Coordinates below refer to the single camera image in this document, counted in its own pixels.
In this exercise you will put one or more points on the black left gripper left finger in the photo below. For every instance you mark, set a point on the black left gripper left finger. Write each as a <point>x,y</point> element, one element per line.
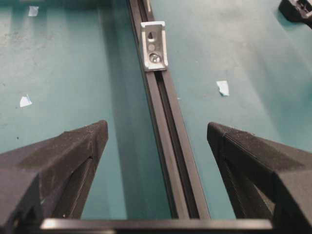
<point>51,178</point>

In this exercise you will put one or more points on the pale blue tape scrap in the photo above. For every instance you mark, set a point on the pale blue tape scrap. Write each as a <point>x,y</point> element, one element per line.
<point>223,88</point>
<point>25,101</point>
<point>33,11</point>

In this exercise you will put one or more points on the black aluminium rail right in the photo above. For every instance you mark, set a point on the black aluminium rail right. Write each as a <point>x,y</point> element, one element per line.
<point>183,187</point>

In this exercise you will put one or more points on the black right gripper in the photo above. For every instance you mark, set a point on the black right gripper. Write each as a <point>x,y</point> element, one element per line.
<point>296,10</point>

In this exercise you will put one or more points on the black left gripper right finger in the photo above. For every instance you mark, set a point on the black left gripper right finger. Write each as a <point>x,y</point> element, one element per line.
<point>264,179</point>

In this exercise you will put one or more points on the silver metal corner fitting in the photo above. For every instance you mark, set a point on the silver metal corner fitting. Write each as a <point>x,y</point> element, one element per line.
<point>153,48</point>

